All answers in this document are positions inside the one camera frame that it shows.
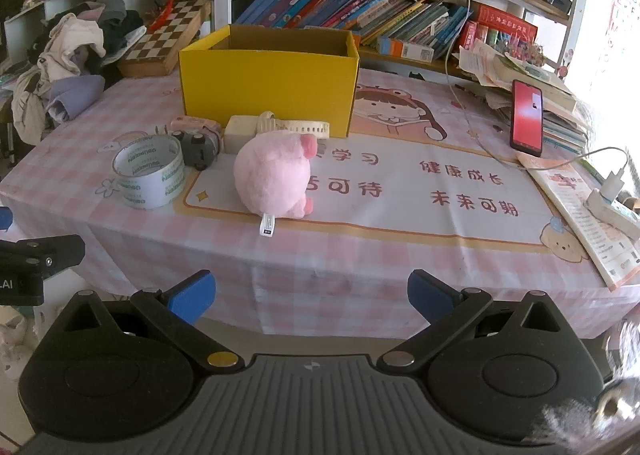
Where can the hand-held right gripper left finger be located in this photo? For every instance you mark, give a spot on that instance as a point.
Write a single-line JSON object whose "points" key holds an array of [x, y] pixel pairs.
{"points": [[192, 297]]}

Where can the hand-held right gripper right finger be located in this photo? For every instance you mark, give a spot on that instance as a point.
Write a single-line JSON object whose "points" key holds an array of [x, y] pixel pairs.
{"points": [[431, 296]]}

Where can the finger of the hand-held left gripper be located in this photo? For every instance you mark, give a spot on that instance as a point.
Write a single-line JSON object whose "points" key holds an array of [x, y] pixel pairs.
{"points": [[50, 250], [4, 218]]}

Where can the clear tape roll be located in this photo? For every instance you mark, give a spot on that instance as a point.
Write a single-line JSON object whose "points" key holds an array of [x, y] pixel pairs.
{"points": [[150, 189]]}

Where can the grey toy car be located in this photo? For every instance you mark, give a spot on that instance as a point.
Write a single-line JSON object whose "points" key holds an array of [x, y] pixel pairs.
{"points": [[197, 150]]}

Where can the pink plush pig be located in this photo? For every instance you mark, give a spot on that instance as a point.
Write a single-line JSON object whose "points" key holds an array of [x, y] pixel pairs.
{"points": [[270, 170]]}

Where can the small white rectangular box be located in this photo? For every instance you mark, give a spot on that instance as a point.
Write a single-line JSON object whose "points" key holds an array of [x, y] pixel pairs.
{"points": [[237, 135]]}

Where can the beige measuring tape roll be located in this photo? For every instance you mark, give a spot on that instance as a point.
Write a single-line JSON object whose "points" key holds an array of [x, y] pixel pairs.
{"points": [[305, 127]]}

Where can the yellow cardboard box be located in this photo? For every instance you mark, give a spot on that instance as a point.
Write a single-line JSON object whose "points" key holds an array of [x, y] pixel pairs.
{"points": [[265, 85]]}

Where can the pink and white booklet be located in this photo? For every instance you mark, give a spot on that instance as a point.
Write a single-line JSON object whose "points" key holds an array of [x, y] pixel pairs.
{"points": [[585, 225]]}

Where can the pink oblong case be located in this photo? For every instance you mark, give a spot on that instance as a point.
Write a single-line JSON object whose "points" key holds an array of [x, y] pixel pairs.
{"points": [[192, 124]]}

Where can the pile of clothes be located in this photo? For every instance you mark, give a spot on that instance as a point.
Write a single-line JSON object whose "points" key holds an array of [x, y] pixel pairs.
{"points": [[65, 50]]}

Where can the grey fluffy fur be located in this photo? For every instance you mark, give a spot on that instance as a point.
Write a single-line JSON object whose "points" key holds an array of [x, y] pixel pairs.
{"points": [[570, 425]]}

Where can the white power strip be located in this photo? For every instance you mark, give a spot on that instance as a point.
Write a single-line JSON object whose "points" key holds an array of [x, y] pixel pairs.
{"points": [[612, 212]]}

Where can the phone with red screen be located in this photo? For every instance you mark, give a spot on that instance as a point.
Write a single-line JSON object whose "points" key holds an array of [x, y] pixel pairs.
{"points": [[526, 117]]}

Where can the white charger plug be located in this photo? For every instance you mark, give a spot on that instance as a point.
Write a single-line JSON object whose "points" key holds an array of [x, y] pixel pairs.
{"points": [[612, 182]]}

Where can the stack of papers and books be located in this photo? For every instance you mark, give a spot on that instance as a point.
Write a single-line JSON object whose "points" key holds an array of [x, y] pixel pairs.
{"points": [[560, 100]]}

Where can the wooden chessboard box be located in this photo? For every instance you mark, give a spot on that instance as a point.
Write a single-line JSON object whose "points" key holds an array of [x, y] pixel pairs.
{"points": [[165, 40]]}

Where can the orange and white carton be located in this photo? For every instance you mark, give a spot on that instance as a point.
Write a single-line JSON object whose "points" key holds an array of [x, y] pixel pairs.
{"points": [[405, 49]]}

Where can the red plastic toy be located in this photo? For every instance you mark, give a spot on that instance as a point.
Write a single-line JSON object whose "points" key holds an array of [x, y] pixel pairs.
{"points": [[162, 12]]}

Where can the red box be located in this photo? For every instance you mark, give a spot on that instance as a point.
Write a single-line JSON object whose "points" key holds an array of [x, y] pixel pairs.
{"points": [[505, 24]]}

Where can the row of books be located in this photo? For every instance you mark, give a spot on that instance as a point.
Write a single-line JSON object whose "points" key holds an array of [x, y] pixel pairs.
{"points": [[325, 0]]}

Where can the wall poster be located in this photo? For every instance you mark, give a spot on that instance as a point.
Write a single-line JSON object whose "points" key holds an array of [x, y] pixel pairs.
{"points": [[625, 10]]}

